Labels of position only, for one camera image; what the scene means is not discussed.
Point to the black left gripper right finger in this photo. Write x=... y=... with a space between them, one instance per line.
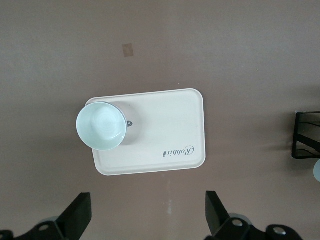
x=217 y=215

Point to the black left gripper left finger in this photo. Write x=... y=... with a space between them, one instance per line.
x=75 y=215

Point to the light blue cup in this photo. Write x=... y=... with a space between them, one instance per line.
x=317 y=171

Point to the white bowl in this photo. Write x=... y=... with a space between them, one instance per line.
x=101 y=126

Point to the cream rectangular tray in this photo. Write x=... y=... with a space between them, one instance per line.
x=162 y=125

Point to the brown tape patch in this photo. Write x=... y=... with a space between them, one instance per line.
x=128 y=50

